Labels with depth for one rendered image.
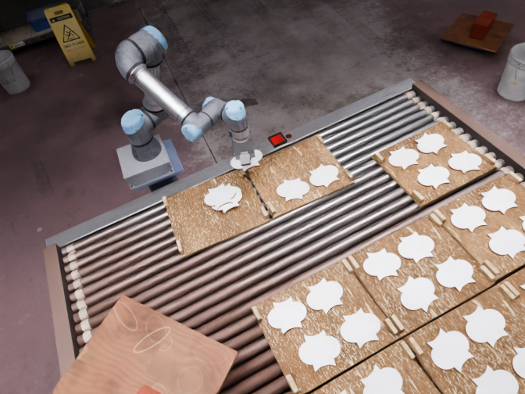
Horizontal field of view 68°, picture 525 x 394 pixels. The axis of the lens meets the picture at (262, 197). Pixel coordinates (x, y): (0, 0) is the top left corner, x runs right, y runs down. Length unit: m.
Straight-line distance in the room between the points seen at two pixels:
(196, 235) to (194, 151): 1.79
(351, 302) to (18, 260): 2.60
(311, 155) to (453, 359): 1.04
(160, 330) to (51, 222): 2.19
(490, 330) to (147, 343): 1.16
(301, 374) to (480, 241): 0.85
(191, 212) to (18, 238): 2.02
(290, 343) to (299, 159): 0.87
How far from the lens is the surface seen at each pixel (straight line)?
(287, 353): 1.45
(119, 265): 1.80
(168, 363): 1.42
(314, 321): 1.48
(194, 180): 1.95
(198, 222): 1.76
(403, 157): 1.92
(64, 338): 1.73
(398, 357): 1.47
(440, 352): 1.49
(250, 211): 1.73
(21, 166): 4.15
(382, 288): 1.55
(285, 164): 1.89
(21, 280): 3.32
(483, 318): 1.58
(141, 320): 1.50
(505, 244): 1.75
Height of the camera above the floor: 2.33
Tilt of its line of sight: 52 degrees down
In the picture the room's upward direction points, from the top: 12 degrees counter-clockwise
